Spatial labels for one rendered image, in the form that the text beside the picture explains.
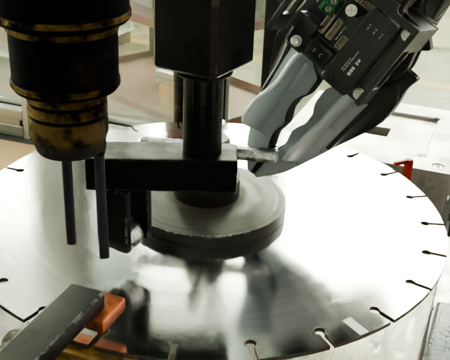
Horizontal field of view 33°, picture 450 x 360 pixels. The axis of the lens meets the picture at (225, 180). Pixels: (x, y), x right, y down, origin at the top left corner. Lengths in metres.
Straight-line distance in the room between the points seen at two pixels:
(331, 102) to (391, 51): 0.07
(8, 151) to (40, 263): 0.66
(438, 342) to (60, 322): 0.17
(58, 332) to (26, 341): 0.02
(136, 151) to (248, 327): 0.12
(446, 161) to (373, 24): 0.36
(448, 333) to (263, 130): 0.21
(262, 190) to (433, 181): 0.25
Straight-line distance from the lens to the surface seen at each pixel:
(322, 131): 0.48
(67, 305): 0.38
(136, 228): 0.45
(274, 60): 0.51
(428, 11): 0.50
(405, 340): 0.59
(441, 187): 0.75
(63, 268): 0.47
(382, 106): 0.48
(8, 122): 1.19
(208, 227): 0.48
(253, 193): 0.53
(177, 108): 0.81
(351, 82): 0.42
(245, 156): 0.50
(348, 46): 0.42
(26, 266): 0.47
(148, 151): 0.42
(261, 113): 0.48
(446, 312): 0.36
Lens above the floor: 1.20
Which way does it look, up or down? 26 degrees down
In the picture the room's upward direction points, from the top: 2 degrees clockwise
